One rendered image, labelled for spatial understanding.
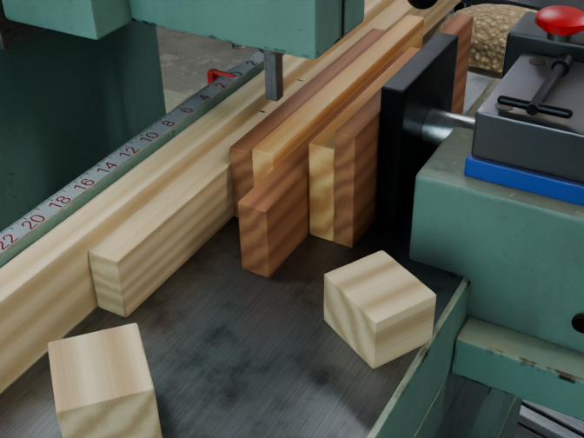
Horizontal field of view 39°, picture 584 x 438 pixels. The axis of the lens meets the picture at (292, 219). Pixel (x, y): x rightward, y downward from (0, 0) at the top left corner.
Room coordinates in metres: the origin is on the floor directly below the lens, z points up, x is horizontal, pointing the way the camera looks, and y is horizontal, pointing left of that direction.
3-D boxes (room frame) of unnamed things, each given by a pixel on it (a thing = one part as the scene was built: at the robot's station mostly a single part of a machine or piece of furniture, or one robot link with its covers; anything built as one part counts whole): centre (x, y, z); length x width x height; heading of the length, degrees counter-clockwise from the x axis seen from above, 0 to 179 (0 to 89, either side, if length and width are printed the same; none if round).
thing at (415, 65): (0.45, -0.11, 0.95); 0.09 x 0.07 x 0.09; 150
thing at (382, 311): (0.33, -0.04, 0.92); 0.05 x 0.04 x 0.03; 31
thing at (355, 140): (0.49, -0.08, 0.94); 0.20 x 0.01 x 0.08; 150
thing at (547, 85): (0.41, -0.14, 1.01); 0.07 x 0.04 x 0.01; 150
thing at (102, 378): (0.27, 0.09, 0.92); 0.05 x 0.04 x 0.04; 17
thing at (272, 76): (0.51, 0.01, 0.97); 0.01 x 0.01 x 0.05; 60
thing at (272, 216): (0.48, -0.04, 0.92); 0.23 x 0.02 x 0.05; 150
